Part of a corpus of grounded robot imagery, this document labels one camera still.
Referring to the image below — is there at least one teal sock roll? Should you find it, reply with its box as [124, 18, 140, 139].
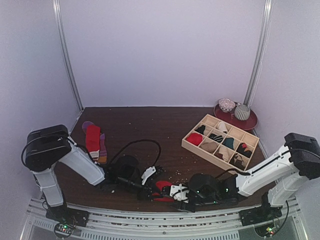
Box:
[222, 137, 235, 149]

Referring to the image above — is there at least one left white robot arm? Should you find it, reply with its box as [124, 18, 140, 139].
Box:
[20, 124, 158, 222]

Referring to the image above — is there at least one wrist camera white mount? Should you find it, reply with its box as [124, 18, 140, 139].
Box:
[141, 166, 157, 186]
[169, 183, 190, 203]

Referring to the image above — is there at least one black sock in box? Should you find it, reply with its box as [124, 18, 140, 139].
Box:
[195, 124, 206, 135]

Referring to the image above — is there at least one patterned white bowl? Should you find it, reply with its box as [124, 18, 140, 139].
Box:
[218, 98, 236, 113]

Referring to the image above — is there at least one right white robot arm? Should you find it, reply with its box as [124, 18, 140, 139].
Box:
[168, 132, 320, 221]

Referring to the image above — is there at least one wooden compartment organiser box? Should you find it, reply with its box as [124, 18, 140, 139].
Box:
[181, 114, 260, 174]

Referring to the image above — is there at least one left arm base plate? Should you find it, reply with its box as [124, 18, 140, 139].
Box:
[45, 205, 90, 227]

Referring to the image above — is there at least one brown argyle sock roll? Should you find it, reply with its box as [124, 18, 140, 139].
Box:
[229, 153, 246, 170]

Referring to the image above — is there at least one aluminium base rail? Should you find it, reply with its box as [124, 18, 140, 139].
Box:
[18, 197, 311, 240]

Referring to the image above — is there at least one cream sock with brown toe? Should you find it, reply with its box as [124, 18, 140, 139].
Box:
[216, 121, 228, 134]

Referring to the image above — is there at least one striped grey cup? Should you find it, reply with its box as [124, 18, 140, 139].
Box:
[234, 104, 251, 121]

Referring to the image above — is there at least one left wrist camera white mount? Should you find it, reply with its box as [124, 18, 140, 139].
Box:
[141, 166, 157, 186]

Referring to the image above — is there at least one right aluminium frame post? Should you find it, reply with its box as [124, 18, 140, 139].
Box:
[243, 0, 273, 107]

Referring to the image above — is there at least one dark patterned sock roll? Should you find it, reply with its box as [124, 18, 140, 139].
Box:
[236, 142, 253, 158]

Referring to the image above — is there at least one dark red round plate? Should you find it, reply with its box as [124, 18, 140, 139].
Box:
[213, 104, 258, 131]

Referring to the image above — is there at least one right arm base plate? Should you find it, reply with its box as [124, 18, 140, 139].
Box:
[239, 206, 282, 226]

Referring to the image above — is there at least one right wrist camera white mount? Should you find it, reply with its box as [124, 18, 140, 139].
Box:
[169, 183, 190, 203]

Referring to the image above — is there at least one red sock with striped cuff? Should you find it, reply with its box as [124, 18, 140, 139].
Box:
[85, 125, 101, 161]

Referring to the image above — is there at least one left aluminium frame post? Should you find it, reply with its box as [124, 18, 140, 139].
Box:
[52, 0, 84, 112]

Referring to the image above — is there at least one black white striped sock roll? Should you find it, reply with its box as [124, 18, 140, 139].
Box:
[209, 133, 224, 143]

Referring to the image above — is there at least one aluminium frame post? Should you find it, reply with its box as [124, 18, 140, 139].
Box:
[52, 0, 84, 112]
[243, 0, 273, 107]

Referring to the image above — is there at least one rolled red sock in box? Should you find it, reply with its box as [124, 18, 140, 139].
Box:
[186, 133, 203, 146]

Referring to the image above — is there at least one purple orange striped sock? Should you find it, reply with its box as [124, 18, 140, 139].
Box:
[82, 121, 108, 165]

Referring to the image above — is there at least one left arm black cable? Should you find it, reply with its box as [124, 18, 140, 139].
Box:
[109, 139, 162, 171]

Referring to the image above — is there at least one tan sock roll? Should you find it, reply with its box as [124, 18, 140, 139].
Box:
[200, 142, 219, 154]

